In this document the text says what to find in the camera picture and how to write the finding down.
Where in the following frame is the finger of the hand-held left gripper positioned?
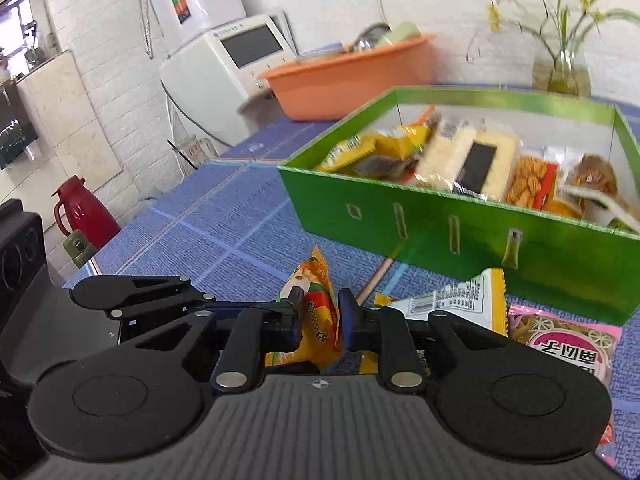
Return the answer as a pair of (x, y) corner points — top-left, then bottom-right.
(70, 275), (282, 319)

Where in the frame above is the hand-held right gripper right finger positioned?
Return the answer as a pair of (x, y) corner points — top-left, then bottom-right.
(337, 287), (532, 394)

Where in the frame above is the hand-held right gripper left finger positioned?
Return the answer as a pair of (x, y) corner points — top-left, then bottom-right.
(118, 287), (306, 392)

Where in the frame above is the orange yellow snack packet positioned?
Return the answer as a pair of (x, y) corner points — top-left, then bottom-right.
(264, 244), (344, 377)

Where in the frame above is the green cardboard box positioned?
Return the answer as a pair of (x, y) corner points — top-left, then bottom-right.
(277, 85), (640, 327)

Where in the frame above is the wooden stick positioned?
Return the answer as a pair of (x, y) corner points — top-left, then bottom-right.
(361, 257), (397, 302)

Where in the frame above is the olive green small box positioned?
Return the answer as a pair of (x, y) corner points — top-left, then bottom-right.
(63, 230), (97, 269)

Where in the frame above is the red thermos jug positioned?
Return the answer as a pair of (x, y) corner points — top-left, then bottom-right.
(51, 175), (122, 252)

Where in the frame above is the yellow packet with white back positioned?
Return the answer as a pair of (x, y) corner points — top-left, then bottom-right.
(359, 268), (510, 377)

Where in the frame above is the blue checked tablecloth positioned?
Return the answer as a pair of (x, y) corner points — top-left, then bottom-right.
(62, 95), (640, 480)

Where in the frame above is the dark furniture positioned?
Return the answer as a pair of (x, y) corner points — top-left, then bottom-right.
(0, 77), (41, 171)

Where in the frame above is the clear glass jar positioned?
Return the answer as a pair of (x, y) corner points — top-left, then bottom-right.
(169, 135), (217, 174)

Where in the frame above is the dark grey snack packet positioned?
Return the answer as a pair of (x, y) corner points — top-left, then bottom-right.
(357, 154), (418, 179)

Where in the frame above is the yellow green snack packet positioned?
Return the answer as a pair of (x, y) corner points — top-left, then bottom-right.
(316, 134), (377, 174)

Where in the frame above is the yellow red snack packet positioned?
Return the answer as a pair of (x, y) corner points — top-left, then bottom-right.
(369, 122), (434, 162)

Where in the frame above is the white cake packet black label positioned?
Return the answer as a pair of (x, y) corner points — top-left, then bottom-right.
(414, 119), (519, 202)

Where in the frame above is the white appliance with screen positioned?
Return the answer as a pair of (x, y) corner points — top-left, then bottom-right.
(160, 12), (302, 149)

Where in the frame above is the pink snack packet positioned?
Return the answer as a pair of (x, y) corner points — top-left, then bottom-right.
(506, 304), (624, 463)

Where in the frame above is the orange cracker packet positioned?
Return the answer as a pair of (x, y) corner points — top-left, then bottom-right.
(504, 154), (559, 209)

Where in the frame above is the orange plastic basin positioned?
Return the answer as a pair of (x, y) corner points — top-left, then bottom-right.
(256, 32), (436, 122)

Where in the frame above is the glass pot lid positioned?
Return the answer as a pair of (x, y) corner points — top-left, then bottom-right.
(352, 22), (391, 54)

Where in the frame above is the white edged snack packet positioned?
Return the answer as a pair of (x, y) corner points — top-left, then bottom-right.
(559, 184), (640, 235)

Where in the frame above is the brown snack packet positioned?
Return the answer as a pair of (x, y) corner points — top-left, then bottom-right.
(559, 152), (622, 212)

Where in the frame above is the pale green sponge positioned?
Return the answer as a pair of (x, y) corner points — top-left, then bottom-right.
(375, 21), (420, 47)

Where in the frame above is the glass vase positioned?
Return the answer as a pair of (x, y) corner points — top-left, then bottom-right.
(531, 50), (592, 97)

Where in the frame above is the green orchid plant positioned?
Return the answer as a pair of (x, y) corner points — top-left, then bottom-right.
(486, 0), (640, 67)

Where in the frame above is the metal flexible hose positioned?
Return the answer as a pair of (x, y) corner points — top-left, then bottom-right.
(138, 0), (167, 61)

